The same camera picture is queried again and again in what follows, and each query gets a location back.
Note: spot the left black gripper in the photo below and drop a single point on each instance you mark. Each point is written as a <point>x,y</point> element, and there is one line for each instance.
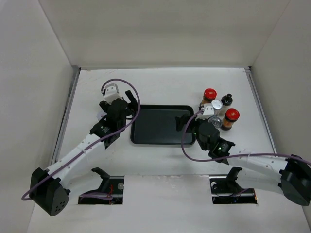
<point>131,99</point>

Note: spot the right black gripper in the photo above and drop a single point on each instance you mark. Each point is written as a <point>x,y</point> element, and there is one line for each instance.
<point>180,120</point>

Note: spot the clear lid pepper shaker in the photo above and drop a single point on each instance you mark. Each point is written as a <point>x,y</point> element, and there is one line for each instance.
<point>215,121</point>

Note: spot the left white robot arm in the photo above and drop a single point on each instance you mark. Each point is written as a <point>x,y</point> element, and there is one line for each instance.
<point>50,188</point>

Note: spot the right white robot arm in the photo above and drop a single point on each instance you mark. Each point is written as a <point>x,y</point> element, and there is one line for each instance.
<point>289,175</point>

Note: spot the black plastic tray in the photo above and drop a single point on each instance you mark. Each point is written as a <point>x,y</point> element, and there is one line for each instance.
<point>156,125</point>

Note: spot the white lid small spice jar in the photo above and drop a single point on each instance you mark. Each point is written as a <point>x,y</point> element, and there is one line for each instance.
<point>100,115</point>

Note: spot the white cap blue label bottle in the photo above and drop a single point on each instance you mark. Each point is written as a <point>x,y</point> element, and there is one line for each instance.
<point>217,106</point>

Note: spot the red lid sauce jar rear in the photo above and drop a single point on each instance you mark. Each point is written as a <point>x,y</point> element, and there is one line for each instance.
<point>208,96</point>

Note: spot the red lid sauce jar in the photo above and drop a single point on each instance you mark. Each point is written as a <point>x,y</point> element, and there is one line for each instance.
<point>208,96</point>
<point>230,117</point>

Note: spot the black cap small bottle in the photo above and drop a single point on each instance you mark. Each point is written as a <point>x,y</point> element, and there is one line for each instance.
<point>226,101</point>

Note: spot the red lid sauce jar front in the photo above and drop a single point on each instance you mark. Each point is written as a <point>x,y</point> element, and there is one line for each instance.
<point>230,117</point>

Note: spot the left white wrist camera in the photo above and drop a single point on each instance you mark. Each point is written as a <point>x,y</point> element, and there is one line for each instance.
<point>111,93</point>

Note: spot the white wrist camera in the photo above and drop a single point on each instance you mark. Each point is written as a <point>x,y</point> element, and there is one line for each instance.
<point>111,93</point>
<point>207,111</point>

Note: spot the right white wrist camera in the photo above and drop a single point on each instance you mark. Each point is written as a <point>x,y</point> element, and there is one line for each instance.
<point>207,111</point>

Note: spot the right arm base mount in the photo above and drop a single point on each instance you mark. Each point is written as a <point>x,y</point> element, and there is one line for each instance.
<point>225,190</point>

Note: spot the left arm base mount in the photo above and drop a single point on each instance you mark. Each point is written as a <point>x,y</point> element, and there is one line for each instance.
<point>109,192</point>

